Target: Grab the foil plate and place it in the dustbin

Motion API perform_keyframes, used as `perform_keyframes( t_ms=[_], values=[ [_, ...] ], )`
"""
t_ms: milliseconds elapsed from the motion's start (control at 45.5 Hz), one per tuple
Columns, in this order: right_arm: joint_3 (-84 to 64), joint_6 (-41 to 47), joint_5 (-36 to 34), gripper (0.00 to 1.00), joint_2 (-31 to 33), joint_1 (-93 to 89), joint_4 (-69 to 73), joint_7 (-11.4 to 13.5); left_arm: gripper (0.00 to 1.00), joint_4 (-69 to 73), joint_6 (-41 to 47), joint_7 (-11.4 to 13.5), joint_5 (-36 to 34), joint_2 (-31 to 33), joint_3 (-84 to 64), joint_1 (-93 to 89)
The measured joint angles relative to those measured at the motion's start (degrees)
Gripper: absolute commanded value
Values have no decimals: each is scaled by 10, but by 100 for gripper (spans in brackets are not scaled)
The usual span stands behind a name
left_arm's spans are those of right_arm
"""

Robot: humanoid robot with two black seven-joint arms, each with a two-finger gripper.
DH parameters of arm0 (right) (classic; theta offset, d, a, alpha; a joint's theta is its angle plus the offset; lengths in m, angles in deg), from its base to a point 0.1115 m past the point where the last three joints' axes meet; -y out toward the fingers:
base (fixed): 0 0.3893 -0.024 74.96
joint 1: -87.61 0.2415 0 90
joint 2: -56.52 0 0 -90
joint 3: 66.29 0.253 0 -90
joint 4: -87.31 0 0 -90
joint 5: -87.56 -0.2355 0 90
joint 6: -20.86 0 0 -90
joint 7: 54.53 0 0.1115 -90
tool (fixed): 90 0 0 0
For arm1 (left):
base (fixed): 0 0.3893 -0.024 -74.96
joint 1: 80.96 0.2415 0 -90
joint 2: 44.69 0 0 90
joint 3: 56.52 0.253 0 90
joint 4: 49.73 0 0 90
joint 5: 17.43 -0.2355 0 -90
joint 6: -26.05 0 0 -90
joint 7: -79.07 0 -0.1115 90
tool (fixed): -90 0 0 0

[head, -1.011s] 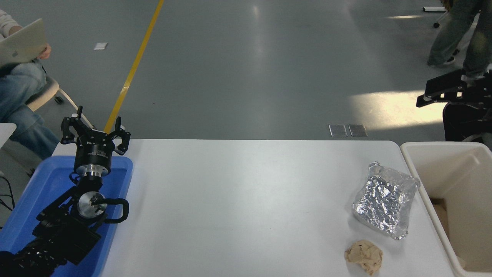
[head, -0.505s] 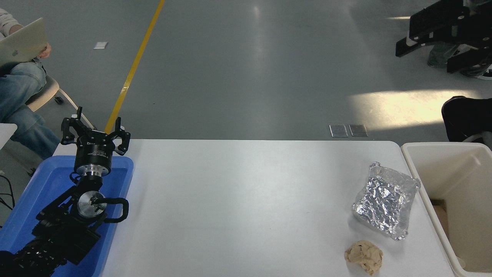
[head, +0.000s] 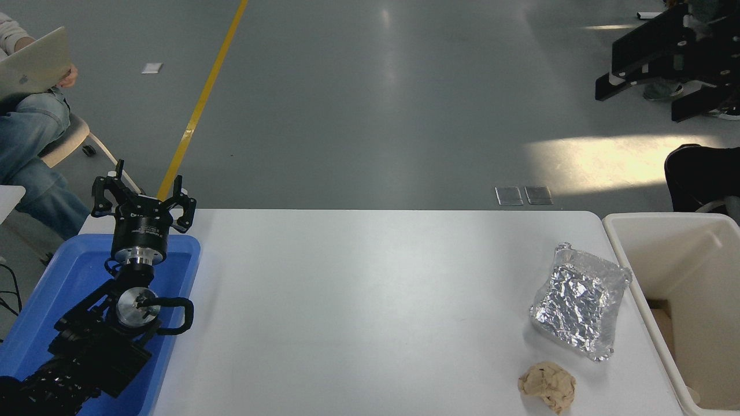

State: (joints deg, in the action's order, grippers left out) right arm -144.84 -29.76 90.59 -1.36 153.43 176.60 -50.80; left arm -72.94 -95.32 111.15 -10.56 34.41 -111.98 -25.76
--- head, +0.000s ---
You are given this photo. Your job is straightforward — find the silver laptop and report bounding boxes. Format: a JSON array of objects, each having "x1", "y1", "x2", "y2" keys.
[{"x1": 0, "y1": 26, "x2": 72, "y2": 102}]

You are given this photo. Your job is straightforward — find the crumpled tan paper ball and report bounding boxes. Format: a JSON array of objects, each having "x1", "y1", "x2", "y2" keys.
[{"x1": 517, "y1": 361, "x2": 577, "y2": 415}]

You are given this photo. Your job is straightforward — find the foil tray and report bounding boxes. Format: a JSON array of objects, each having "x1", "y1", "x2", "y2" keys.
[{"x1": 529, "y1": 243, "x2": 634, "y2": 362}]

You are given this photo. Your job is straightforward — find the blue plastic tray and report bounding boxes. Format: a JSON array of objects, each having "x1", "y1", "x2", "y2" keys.
[{"x1": 0, "y1": 233, "x2": 202, "y2": 416}]

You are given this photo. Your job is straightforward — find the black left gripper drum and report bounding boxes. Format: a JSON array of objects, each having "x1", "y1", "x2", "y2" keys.
[{"x1": 112, "y1": 195, "x2": 175, "y2": 252}]

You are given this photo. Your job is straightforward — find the pale chair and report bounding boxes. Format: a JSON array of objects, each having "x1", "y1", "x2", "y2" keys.
[{"x1": 38, "y1": 113, "x2": 145, "y2": 195}]

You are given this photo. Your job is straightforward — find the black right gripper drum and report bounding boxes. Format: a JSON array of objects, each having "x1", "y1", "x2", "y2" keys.
[{"x1": 690, "y1": 10, "x2": 740, "y2": 88}]

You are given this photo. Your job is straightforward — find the black cable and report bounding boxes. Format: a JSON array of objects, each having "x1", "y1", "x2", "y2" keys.
[{"x1": 0, "y1": 263, "x2": 24, "y2": 317}]

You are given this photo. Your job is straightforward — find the white side table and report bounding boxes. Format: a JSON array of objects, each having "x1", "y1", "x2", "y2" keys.
[{"x1": 0, "y1": 185, "x2": 27, "y2": 226}]

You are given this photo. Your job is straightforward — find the large pale bin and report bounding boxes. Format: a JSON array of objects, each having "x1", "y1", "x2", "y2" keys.
[{"x1": 602, "y1": 213, "x2": 740, "y2": 416}]

